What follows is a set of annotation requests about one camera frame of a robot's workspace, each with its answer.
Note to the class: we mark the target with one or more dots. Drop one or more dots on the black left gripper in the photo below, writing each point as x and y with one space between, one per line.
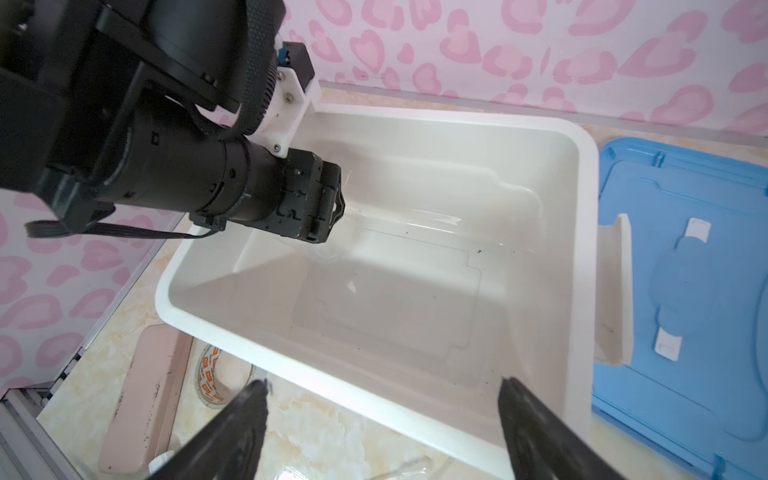
163 161

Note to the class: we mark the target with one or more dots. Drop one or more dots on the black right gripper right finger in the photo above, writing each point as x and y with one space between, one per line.
539 444

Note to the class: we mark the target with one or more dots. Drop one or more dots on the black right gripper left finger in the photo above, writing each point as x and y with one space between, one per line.
230 445

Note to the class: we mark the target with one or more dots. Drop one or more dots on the white plastic storage bin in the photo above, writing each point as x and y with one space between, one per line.
468 253

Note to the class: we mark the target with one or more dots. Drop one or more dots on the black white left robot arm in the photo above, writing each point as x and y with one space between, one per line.
185 106

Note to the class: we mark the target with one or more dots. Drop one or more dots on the pink glasses case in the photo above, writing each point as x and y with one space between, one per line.
142 424

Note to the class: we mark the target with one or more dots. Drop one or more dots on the blue plastic bin lid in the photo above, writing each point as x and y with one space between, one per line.
695 389

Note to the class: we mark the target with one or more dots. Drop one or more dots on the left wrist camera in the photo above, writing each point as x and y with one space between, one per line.
297 92

